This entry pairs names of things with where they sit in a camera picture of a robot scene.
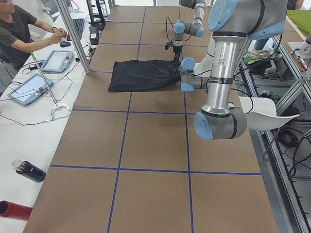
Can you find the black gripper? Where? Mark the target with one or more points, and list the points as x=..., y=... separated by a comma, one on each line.
x=177, y=49
x=173, y=71

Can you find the black printed t-shirt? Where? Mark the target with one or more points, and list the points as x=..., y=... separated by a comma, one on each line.
x=136, y=75

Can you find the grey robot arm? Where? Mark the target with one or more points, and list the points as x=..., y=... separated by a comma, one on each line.
x=233, y=23
x=181, y=27

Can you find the white plastic chair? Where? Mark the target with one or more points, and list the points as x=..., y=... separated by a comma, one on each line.
x=261, y=114

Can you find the black keyboard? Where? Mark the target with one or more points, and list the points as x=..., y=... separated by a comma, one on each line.
x=79, y=24

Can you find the blue tape line lengthwise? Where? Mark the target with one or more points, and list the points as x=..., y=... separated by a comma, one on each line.
x=188, y=160

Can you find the black computer mouse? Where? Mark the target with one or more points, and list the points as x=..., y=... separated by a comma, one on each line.
x=64, y=44

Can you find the far blue teach pendant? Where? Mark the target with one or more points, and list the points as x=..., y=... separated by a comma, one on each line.
x=57, y=61

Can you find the blue teach pendant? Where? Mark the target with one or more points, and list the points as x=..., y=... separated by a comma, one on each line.
x=27, y=92
x=57, y=61

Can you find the white grabber stick tool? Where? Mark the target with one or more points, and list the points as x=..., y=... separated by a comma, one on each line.
x=56, y=104

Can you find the near blue teach pendant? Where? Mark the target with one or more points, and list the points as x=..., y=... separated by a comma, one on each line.
x=27, y=92

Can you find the blue tape line crosswise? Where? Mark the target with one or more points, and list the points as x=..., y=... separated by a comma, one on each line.
x=158, y=170

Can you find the seated person grey shirt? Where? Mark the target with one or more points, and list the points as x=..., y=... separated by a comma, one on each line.
x=15, y=39

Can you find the black water bottle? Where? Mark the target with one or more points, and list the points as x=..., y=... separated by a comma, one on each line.
x=28, y=170

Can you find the red water bottle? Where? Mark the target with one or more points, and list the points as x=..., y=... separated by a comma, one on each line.
x=14, y=211

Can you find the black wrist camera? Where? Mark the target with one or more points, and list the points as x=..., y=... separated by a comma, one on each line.
x=168, y=45

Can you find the aluminium profile post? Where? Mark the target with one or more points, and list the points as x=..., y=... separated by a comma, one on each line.
x=64, y=12

